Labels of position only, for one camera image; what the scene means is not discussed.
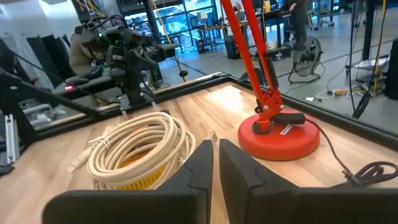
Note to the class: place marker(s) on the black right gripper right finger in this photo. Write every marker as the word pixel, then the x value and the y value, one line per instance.
pixel 273 205

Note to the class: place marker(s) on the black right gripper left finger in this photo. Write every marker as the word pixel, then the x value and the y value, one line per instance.
pixel 174 205

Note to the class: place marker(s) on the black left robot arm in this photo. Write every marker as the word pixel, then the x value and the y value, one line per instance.
pixel 130 87

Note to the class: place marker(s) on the yellow plastic basket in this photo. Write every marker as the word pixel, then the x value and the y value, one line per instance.
pixel 146 182

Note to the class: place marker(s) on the person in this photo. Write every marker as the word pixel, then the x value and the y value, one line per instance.
pixel 12 67
pixel 298 18
pixel 77 56

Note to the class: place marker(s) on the red desk lamp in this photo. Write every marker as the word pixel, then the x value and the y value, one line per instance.
pixel 280 146

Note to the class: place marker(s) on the black floor fan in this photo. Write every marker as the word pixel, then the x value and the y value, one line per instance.
pixel 306 57

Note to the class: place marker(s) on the black stand pole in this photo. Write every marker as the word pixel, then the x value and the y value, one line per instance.
pixel 368 31

